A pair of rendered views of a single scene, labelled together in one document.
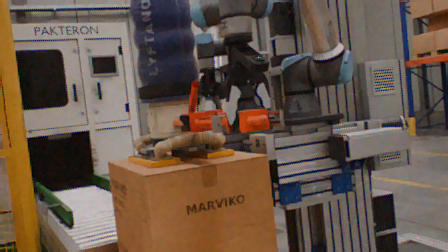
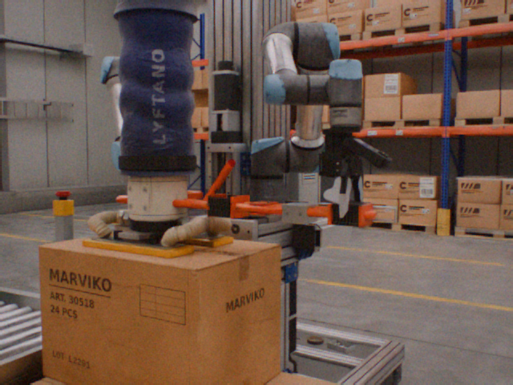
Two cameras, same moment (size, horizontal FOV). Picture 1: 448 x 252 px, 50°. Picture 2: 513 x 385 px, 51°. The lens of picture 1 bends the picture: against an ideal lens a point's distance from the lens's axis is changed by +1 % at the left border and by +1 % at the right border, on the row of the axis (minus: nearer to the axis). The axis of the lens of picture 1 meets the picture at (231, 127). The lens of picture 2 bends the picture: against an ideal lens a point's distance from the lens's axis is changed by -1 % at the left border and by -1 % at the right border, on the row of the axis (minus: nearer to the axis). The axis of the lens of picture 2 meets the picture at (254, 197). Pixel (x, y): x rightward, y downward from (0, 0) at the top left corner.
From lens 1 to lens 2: 0.88 m
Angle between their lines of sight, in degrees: 34
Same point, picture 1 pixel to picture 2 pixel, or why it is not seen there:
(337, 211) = not seen: hidden behind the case
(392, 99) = (313, 188)
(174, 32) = (186, 95)
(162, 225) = (208, 327)
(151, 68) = (157, 135)
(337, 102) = not seen: hidden behind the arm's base
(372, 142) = (334, 232)
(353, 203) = not seen: hidden behind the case
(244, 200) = (264, 293)
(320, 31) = (315, 119)
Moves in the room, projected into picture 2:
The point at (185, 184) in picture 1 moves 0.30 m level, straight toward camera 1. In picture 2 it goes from (227, 278) to (313, 303)
